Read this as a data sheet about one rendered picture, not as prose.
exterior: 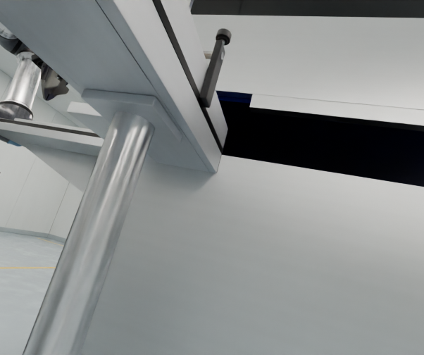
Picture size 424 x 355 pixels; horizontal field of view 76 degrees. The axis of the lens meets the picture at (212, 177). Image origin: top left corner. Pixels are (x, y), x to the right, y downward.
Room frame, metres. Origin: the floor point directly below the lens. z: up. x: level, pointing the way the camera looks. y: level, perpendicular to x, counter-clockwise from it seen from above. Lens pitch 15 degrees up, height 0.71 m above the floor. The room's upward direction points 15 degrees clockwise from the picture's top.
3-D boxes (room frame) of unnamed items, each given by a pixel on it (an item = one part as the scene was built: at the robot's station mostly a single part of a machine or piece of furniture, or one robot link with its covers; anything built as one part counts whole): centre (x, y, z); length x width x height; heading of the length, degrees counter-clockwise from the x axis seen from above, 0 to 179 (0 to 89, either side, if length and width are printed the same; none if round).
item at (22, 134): (0.94, 0.27, 0.87); 0.70 x 0.48 x 0.02; 164
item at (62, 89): (0.77, 0.52, 1.05); 0.06 x 0.03 x 0.09; 74
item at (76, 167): (0.70, 0.35, 0.79); 0.34 x 0.03 x 0.13; 74
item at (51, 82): (0.74, 0.53, 1.05); 0.06 x 0.03 x 0.09; 74
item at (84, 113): (0.45, 0.17, 0.87); 0.14 x 0.13 x 0.02; 74
